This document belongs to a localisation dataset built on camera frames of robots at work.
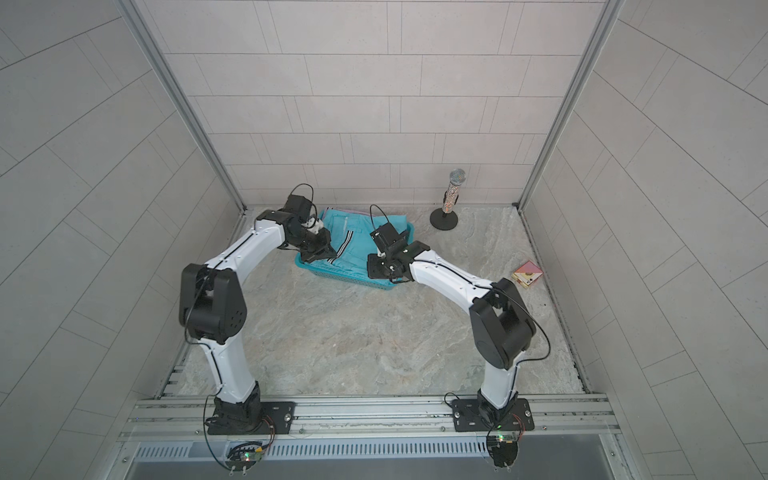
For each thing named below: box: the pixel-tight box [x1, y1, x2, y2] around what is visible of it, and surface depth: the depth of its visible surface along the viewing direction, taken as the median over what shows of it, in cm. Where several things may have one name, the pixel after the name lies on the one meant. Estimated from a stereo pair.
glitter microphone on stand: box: [430, 168, 466, 231], surface depth 105 cm
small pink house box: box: [512, 260, 544, 289], surface depth 98 cm
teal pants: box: [321, 208, 407, 267], surface depth 96 cm
